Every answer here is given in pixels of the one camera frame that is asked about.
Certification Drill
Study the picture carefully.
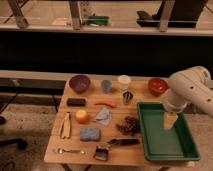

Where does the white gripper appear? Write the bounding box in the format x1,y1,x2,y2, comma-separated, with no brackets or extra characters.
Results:
163,101,187,130

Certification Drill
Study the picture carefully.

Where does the yellow apple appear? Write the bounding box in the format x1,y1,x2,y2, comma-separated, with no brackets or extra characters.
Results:
75,110,89,124

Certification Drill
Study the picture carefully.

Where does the light blue crumpled cloth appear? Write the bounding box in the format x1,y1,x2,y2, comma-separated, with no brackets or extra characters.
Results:
95,107,112,126

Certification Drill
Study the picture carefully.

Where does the purple bowl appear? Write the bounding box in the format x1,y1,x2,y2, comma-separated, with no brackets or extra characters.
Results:
69,75,91,93

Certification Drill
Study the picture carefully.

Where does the dark object on shelf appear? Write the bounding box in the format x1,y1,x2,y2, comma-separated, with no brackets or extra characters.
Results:
136,0,208,28

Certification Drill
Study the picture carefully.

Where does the green box on shelf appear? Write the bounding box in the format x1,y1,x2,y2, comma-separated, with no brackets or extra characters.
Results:
86,15,109,26

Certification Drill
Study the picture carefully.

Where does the black rectangular block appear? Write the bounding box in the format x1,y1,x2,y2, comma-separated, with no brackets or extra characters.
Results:
67,98,86,106

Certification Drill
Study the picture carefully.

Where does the red bowl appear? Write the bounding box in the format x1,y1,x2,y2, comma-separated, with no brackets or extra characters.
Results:
148,78,168,96

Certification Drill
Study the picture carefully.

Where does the black handled brush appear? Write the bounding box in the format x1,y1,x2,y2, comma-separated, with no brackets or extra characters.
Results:
107,139,140,146

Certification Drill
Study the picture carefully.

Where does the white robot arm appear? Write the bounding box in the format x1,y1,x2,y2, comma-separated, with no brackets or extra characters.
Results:
161,66,213,130

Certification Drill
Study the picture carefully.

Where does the white cup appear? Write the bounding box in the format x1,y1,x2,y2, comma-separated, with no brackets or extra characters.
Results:
117,75,131,91

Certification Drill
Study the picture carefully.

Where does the green plastic tray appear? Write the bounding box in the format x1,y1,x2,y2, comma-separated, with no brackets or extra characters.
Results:
137,102,200,161

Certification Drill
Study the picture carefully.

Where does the blue cup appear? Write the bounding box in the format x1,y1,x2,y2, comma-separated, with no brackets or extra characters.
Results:
101,80,111,94

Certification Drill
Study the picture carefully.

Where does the dark red grape bunch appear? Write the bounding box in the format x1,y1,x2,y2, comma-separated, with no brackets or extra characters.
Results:
116,116,140,136

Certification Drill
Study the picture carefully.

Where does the blue sponge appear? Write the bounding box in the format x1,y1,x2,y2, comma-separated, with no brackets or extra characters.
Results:
80,128,101,141

